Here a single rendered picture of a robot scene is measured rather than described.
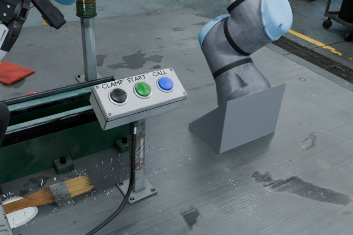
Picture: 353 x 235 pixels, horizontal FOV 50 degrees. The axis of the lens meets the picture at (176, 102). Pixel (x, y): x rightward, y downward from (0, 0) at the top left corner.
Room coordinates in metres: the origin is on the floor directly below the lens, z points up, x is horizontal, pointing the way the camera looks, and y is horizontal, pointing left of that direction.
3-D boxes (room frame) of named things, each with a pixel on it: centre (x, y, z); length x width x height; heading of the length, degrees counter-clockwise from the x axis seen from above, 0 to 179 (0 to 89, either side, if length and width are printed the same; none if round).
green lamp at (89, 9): (1.12, 0.30, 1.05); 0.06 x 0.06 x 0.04
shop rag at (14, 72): (1.13, 0.59, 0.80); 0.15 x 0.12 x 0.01; 64
